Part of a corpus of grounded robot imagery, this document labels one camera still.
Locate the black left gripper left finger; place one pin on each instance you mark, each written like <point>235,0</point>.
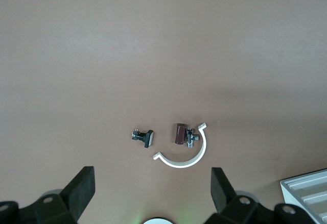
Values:
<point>81,188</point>

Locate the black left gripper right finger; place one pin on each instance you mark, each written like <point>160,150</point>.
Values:
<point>219,190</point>

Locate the white plastic drawer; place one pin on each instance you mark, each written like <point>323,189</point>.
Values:
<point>322,203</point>
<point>323,216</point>

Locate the white drawer cabinet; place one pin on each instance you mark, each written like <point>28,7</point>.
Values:
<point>284,190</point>

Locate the white curved pipe clamp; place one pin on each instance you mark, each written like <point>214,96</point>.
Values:
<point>178,165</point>

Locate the chrome angle valve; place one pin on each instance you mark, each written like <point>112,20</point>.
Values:
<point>191,137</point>

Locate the brown glossy cylinder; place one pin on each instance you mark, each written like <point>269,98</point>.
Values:
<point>180,133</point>

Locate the small black clip part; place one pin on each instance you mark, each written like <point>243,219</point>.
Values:
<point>147,139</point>

